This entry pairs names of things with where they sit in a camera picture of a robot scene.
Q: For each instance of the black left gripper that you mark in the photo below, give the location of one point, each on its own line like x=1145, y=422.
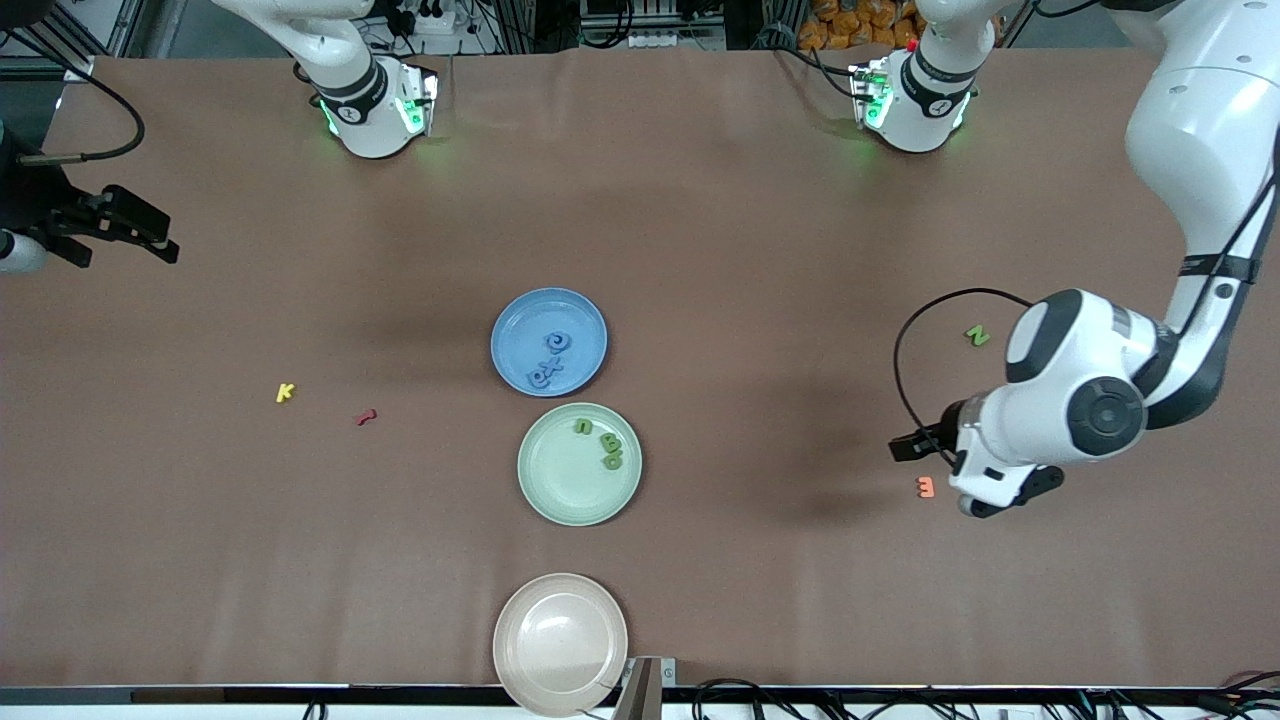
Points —
x=947, y=420

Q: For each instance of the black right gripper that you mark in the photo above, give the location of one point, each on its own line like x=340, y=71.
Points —
x=38, y=203

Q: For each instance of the green foam letter B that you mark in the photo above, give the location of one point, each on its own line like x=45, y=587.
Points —
x=610, y=441

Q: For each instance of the green foam letter g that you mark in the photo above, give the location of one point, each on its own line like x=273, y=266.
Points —
x=606, y=462

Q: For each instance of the blue foam letter x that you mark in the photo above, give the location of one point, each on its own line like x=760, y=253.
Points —
x=553, y=363

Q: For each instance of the blue foam letter e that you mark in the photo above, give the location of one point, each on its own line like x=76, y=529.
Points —
x=549, y=343

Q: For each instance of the blue foam letter g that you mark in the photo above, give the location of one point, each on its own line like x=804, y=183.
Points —
x=535, y=378

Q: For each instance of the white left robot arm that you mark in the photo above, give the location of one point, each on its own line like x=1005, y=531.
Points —
x=1060, y=340

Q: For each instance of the yellow foam letter k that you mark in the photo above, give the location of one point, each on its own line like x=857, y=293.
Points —
x=284, y=393

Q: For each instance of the brown table cover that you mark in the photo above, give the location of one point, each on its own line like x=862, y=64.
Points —
x=750, y=250

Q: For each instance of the dark red foam letter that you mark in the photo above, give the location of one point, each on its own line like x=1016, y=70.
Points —
x=366, y=417

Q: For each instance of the light green plate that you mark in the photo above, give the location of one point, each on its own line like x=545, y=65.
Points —
x=570, y=480

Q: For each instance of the blue plate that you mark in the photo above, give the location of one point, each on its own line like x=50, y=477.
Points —
x=575, y=320

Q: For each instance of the white power strip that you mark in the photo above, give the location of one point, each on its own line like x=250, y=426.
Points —
x=435, y=20
x=680, y=40

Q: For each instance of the beige plate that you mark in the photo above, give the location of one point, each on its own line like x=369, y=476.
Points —
x=560, y=640

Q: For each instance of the pile of oranges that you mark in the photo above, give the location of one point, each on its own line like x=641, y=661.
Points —
x=850, y=25

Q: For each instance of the aluminium frame profile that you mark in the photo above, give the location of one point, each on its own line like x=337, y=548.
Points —
x=78, y=68

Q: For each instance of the grey metal post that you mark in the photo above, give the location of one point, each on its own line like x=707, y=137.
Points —
x=645, y=690

